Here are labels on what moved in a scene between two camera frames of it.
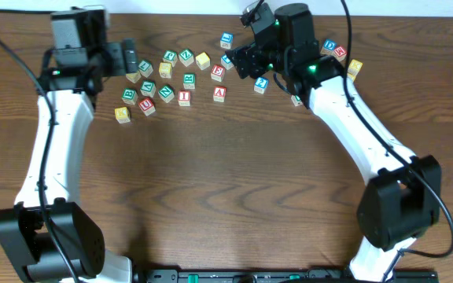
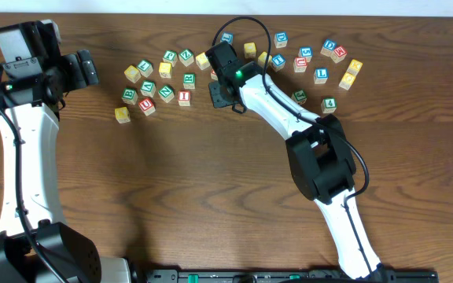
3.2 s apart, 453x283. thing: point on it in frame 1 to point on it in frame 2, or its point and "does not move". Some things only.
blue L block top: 226,39 does not move
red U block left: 147,106 does not move
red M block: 340,51 does not move
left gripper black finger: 130,55 to 89,67
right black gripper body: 270,58 to 219,97
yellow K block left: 122,115 does not move
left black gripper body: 105,64 to 67,75
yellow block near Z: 202,60 does not move
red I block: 184,97 does not move
